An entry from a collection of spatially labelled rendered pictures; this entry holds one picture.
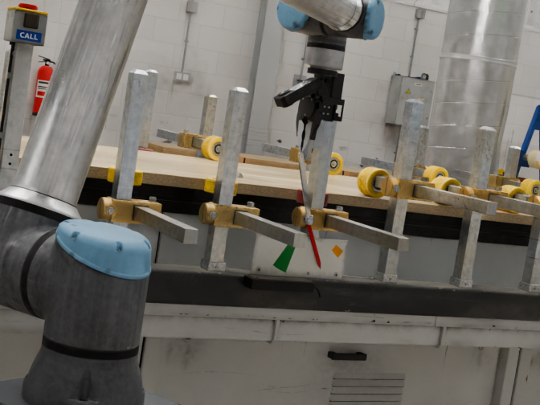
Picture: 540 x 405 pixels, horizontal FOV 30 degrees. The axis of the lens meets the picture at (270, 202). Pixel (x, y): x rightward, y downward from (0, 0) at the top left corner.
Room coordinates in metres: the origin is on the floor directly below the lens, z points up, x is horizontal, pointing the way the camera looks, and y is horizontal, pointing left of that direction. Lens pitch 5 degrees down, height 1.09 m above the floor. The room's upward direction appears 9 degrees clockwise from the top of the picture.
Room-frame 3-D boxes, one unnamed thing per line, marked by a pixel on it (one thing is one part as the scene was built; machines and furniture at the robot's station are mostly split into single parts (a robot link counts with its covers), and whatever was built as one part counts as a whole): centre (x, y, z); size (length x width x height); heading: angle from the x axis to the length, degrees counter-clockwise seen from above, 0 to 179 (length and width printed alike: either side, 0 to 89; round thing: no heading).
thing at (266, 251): (2.44, -0.09, 0.75); 0.26 x 0.01 x 0.10; 119
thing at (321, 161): (2.48, -0.11, 0.87); 0.03 x 0.03 x 0.48; 29
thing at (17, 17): (2.11, 0.56, 1.18); 0.07 x 0.07 x 0.08; 29
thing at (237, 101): (2.36, 0.11, 0.89); 0.03 x 0.03 x 0.48; 29
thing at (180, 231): (2.17, 0.25, 0.82); 0.43 x 0.03 x 0.04; 29
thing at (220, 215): (2.37, 0.09, 0.83); 0.13 x 0.06 x 0.05; 119
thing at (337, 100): (2.37, -0.08, 1.14); 0.09 x 0.08 x 0.12; 119
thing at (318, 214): (2.49, -0.13, 0.85); 0.13 x 0.06 x 0.05; 119
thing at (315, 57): (2.37, -0.07, 1.23); 0.10 x 0.09 x 0.05; 29
